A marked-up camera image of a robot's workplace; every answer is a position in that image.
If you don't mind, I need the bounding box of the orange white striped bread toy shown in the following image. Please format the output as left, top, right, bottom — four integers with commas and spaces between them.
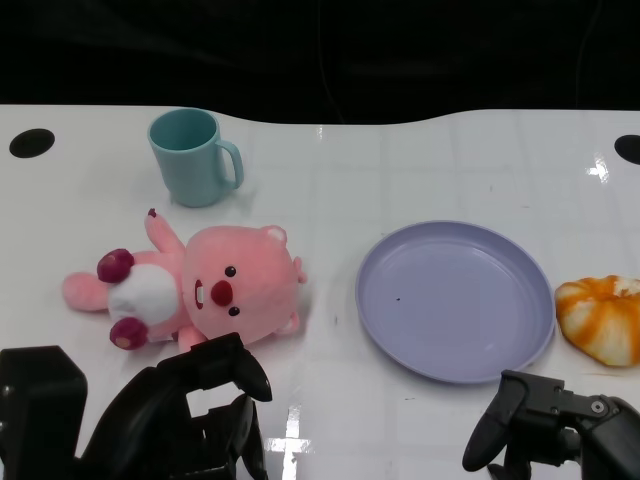
554, 273, 640, 369

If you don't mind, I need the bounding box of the lilac plastic plate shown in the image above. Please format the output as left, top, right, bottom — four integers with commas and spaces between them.
355, 220, 557, 385

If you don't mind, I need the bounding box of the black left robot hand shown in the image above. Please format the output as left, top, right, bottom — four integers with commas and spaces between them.
0, 332, 274, 480

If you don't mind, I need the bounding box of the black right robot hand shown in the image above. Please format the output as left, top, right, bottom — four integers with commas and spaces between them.
462, 369, 640, 480

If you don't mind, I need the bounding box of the black backdrop cloth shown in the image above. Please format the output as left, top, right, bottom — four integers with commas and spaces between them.
0, 0, 640, 126

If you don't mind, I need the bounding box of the teal plastic mug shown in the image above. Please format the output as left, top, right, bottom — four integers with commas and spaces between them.
147, 107, 245, 209

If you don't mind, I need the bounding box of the black round table grommet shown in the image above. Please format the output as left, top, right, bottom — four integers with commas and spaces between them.
8, 128, 55, 160
613, 133, 640, 165

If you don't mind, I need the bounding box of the pink plush beaver doll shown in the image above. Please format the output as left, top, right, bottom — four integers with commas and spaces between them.
62, 208, 309, 354

